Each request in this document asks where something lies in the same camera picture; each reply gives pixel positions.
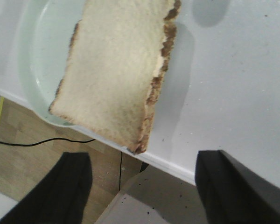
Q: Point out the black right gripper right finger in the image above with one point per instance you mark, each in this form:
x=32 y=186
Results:
x=233 y=194

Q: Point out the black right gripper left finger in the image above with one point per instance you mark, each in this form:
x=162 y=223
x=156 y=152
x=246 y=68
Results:
x=60 y=197

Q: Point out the white bread slice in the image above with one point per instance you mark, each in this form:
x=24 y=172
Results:
x=119 y=53

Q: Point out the mint green round plate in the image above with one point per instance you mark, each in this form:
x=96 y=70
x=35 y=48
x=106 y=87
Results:
x=43 y=46

